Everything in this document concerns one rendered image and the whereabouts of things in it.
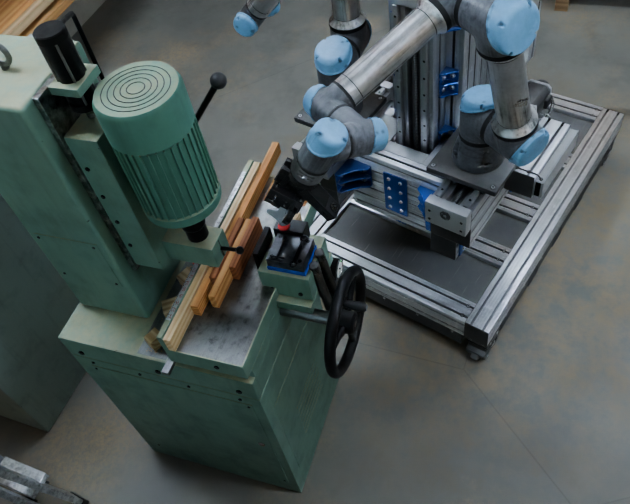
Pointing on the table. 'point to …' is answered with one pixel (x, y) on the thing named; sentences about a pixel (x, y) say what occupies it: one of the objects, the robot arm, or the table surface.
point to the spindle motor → (158, 142)
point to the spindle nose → (197, 232)
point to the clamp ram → (262, 246)
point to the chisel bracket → (177, 248)
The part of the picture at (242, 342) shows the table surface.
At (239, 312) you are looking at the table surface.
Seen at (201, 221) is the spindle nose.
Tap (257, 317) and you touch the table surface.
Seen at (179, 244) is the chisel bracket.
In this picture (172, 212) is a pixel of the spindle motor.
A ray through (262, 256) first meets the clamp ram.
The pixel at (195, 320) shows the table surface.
